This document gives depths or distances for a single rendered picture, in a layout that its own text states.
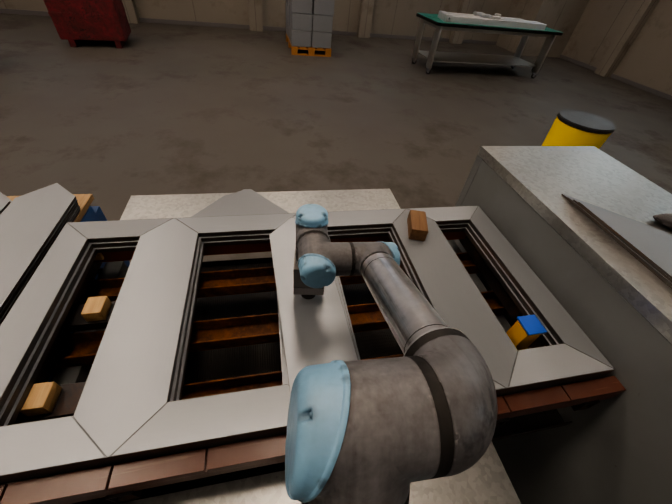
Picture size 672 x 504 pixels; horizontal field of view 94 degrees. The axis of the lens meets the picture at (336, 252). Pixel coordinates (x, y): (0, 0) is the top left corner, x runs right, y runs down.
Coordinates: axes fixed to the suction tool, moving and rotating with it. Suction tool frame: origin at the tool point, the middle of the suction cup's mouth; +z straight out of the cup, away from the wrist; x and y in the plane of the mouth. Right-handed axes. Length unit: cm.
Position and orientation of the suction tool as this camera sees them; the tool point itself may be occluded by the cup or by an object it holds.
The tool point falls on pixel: (308, 296)
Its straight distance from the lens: 94.0
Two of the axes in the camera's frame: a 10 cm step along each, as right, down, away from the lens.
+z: -0.9, 7.1, 7.0
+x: 0.4, 7.0, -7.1
